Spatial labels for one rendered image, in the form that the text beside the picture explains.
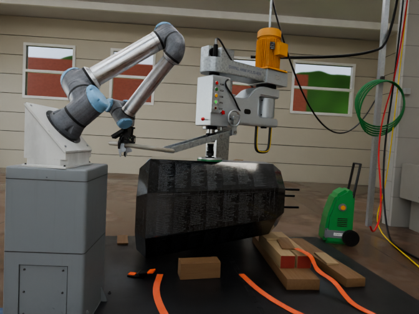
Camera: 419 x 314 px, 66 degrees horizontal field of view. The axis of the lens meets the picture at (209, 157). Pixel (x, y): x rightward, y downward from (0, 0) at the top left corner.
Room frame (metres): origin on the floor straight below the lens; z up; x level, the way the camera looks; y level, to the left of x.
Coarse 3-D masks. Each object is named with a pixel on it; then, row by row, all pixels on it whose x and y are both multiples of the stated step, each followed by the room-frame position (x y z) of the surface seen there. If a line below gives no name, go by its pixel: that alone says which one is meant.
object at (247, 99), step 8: (248, 88) 3.15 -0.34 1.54; (256, 88) 3.02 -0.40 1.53; (264, 88) 3.07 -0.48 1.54; (272, 88) 3.16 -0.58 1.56; (232, 96) 2.79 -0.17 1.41; (240, 96) 3.04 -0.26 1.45; (248, 96) 2.96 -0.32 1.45; (256, 96) 3.01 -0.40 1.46; (264, 96) 3.09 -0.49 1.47; (272, 96) 3.15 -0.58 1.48; (232, 104) 2.83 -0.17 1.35; (240, 104) 2.89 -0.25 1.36; (248, 104) 2.95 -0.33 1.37; (256, 104) 3.01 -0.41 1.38; (232, 112) 2.83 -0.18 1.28; (240, 112) 2.89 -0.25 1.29; (248, 112) 2.95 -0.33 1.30; (256, 112) 3.02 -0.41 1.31; (248, 120) 2.96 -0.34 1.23; (256, 120) 3.02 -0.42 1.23; (264, 120) 3.09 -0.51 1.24; (272, 120) 3.16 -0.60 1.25; (224, 128) 3.01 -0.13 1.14; (232, 128) 2.87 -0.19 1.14
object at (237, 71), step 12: (204, 60) 2.73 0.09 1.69; (216, 60) 2.70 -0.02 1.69; (228, 60) 2.77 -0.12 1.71; (204, 72) 2.78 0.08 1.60; (216, 72) 2.75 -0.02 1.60; (228, 72) 2.77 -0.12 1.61; (240, 72) 2.86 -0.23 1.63; (252, 72) 2.95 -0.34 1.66; (264, 72) 3.05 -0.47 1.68; (276, 72) 3.13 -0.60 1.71; (252, 84) 3.20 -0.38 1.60; (264, 84) 3.13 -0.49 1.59; (276, 84) 3.14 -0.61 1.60
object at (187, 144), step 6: (216, 132) 2.92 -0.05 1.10; (222, 132) 2.83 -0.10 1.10; (228, 132) 2.86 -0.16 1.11; (234, 132) 2.86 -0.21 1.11; (192, 138) 2.76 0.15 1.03; (198, 138) 2.80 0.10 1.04; (204, 138) 2.70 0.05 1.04; (210, 138) 2.74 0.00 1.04; (216, 138) 2.78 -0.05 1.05; (174, 144) 2.65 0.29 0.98; (180, 144) 2.69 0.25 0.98; (186, 144) 2.59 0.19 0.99; (192, 144) 2.63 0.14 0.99; (198, 144) 2.67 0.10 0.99; (180, 150) 2.56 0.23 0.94
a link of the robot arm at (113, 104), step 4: (108, 100) 2.06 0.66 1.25; (112, 100) 2.06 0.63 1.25; (116, 100) 2.09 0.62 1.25; (120, 100) 2.14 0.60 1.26; (108, 104) 2.05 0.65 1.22; (112, 104) 2.05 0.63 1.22; (116, 104) 2.06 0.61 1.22; (120, 104) 2.09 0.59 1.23; (124, 104) 2.13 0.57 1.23; (108, 108) 2.05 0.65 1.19; (112, 108) 2.05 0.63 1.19
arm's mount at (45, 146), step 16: (32, 112) 1.59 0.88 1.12; (48, 112) 1.74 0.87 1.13; (32, 128) 1.59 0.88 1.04; (48, 128) 1.60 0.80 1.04; (32, 144) 1.59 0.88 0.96; (48, 144) 1.59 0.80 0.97; (64, 144) 1.63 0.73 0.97; (80, 144) 1.81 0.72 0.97; (32, 160) 1.59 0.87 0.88; (48, 160) 1.59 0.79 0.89; (64, 160) 1.60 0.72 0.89; (80, 160) 1.77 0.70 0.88
